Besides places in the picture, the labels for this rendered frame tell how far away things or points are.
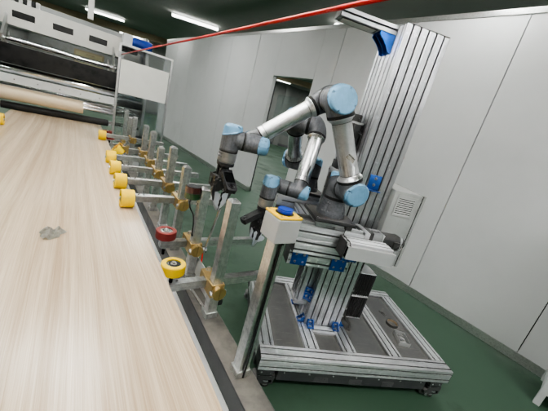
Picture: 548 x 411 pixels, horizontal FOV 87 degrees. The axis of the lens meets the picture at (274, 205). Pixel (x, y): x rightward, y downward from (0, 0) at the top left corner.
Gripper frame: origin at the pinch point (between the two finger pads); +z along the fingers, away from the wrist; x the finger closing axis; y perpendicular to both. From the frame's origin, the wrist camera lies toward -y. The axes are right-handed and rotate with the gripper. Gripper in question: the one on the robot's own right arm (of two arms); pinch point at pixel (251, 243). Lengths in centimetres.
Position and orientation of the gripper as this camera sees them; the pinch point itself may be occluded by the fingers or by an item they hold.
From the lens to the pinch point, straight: 144.5
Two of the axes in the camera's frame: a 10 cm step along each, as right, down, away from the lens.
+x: -5.3, -3.7, 7.6
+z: -2.5, 9.3, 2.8
